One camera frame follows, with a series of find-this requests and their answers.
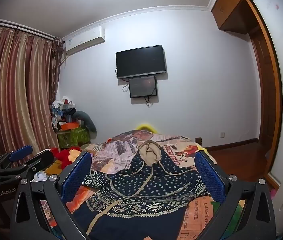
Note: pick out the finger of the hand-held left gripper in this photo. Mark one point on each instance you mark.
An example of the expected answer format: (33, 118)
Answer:
(41, 160)
(21, 153)

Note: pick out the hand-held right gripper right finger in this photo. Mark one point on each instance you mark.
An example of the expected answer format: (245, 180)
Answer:
(210, 177)

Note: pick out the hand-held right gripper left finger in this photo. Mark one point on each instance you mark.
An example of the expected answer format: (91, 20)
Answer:
(77, 177)

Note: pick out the navy patterned hoodie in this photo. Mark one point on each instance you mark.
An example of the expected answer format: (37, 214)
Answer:
(136, 192)

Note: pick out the cardboard box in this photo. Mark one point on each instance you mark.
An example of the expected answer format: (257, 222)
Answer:
(51, 169)

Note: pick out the red plush toy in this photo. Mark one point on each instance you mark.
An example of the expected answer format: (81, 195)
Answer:
(61, 156)

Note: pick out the orange box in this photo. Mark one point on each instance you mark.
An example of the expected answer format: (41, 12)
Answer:
(70, 126)

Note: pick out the printed blanket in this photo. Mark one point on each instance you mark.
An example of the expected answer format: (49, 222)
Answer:
(121, 150)

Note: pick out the pile of household clutter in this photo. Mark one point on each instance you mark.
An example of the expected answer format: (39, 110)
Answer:
(61, 110)

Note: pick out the grey plush toy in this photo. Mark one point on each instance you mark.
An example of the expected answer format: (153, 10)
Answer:
(87, 120)

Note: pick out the striped curtain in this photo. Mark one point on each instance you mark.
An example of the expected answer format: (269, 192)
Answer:
(14, 92)

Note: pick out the yellow cushion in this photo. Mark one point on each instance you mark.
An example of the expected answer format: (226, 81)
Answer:
(145, 127)

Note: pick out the wooden door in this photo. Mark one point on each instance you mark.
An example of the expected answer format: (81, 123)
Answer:
(264, 92)

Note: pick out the small black monitor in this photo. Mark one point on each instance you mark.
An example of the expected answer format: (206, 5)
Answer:
(142, 87)

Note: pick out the white air conditioner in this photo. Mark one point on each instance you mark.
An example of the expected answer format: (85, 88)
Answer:
(84, 41)

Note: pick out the large black television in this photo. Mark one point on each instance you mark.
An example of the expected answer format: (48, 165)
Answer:
(141, 61)

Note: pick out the wooden overhead cabinet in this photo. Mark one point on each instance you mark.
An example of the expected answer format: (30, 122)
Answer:
(231, 7)

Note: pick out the wooden bed frame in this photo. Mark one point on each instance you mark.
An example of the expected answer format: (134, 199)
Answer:
(198, 140)

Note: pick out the wall socket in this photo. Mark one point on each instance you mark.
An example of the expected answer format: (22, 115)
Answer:
(222, 135)

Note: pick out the curtain rail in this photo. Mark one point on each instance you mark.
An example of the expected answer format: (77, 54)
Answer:
(19, 27)

